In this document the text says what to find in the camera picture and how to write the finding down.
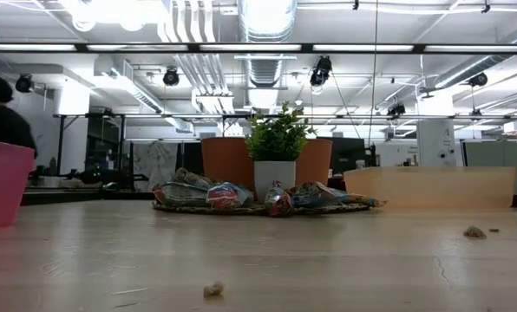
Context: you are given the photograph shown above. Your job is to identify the silver blue granola bar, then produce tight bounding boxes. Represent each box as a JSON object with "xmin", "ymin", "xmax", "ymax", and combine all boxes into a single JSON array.
[{"xmin": 173, "ymin": 167, "xmax": 219, "ymax": 191}]

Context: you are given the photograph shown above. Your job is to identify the pile of snack packets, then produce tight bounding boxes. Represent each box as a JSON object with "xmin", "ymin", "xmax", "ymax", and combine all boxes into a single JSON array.
[
  {"xmin": 151, "ymin": 180, "xmax": 208, "ymax": 208},
  {"xmin": 263, "ymin": 180, "xmax": 295, "ymax": 218}
]

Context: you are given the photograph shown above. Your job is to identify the tan granola bar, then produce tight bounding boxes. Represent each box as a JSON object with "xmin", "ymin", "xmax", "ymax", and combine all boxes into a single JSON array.
[{"xmin": 344, "ymin": 193, "xmax": 389, "ymax": 208}]

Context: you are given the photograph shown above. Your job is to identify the pale granola crumb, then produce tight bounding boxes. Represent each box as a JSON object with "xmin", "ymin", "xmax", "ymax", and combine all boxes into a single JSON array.
[{"xmin": 202, "ymin": 281, "xmax": 226, "ymax": 299}]

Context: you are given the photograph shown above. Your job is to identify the large granola crumb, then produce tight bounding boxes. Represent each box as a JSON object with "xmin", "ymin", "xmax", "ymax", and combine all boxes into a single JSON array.
[{"xmin": 462, "ymin": 224, "xmax": 488, "ymax": 240}]

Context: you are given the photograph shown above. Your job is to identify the green plant in white pot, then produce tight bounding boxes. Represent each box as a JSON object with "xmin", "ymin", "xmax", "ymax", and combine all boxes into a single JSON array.
[{"xmin": 244, "ymin": 101, "xmax": 317, "ymax": 204}]

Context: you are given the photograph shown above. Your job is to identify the round woven placemat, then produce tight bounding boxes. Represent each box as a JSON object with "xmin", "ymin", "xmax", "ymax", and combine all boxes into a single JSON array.
[{"xmin": 151, "ymin": 199, "xmax": 375, "ymax": 217}]

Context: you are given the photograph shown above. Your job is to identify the black monitor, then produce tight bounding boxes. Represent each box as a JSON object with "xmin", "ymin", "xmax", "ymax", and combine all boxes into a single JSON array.
[{"xmin": 327, "ymin": 137, "xmax": 369, "ymax": 175}]

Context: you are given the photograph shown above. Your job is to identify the white hanging cloth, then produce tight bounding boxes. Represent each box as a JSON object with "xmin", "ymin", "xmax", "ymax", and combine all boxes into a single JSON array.
[{"xmin": 132, "ymin": 140, "xmax": 180, "ymax": 192}]

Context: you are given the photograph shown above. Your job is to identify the black hanging spotlight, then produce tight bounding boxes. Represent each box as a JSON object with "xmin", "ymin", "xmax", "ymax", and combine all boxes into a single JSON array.
[
  {"xmin": 161, "ymin": 66, "xmax": 181, "ymax": 88},
  {"xmin": 308, "ymin": 55, "xmax": 334, "ymax": 88},
  {"xmin": 386, "ymin": 102, "xmax": 408, "ymax": 117},
  {"xmin": 14, "ymin": 72, "xmax": 35, "ymax": 94},
  {"xmin": 468, "ymin": 71, "xmax": 489, "ymax": 88}
]

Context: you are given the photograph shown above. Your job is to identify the black overhead light bar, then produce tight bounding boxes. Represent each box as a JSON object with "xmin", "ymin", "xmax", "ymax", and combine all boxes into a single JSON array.
[{"xmin": 0, "ymin": 42, "xmax": 517, "ymax": 55}]

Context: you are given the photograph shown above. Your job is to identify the white building pillar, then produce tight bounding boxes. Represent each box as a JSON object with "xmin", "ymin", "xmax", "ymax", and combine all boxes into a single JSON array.
[
  {"xmin": 416, "ymin": 93, "xmax": 458, "ymax": 168},
  {"xmin": 52, "ymin": 80, "xmax": 91, "ymax": 174}
]

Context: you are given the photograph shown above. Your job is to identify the translucent orange plastic tray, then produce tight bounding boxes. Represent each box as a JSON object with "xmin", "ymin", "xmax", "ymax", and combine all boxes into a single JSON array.
[{"xmin": 343, "ymin": 166, "xmax": 517, "ymax": 209}]

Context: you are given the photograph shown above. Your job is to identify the pink plastic bin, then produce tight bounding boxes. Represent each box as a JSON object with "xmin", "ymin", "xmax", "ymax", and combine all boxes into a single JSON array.
[{"xmin": 0, "ymin": 138, "xmax": 36, "ymax": 231}]

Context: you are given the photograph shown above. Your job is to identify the person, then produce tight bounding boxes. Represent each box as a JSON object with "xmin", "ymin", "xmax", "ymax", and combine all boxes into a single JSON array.
[{"xmin": 0, "ymin": 75, "xmax": 38, "ymax": 158}]

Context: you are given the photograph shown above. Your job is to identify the salmon orange handled plastic basket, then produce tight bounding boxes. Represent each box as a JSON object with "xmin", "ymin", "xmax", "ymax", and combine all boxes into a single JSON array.
[{"xmin": 200, "ymin": 137, "xmax": 334, "ymax": 203}]

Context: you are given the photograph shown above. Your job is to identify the silver round ventilation duct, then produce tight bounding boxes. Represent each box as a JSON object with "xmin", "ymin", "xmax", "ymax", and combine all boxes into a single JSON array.
[{"xmin": 236, "ymin": 0, "xmax": 298, "ymax": 109}]

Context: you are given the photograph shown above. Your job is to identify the green partition wall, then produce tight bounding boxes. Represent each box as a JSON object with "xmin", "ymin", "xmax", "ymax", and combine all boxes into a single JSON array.
[{"xmin": 463, "ymin": 140, "xmax": 517, "ymax": 196}]

